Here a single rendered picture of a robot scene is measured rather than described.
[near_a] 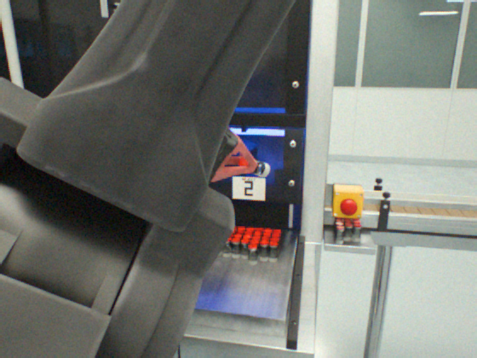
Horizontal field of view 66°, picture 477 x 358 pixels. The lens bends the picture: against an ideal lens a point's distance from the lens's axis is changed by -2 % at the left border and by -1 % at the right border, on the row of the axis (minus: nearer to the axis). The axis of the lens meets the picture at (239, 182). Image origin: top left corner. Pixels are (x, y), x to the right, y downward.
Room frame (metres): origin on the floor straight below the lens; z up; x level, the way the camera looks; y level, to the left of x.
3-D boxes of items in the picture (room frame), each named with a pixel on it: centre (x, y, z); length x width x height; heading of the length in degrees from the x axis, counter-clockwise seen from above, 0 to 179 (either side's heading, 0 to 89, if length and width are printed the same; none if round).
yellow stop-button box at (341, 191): (0.89, -0.28, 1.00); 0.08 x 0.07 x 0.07; 169
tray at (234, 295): (0.72, 0.01, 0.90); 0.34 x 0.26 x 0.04; 168
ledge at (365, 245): (0.93, -0.30, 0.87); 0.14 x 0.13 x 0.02; 169
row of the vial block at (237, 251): (0.80, 0.00, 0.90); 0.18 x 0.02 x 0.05; 78
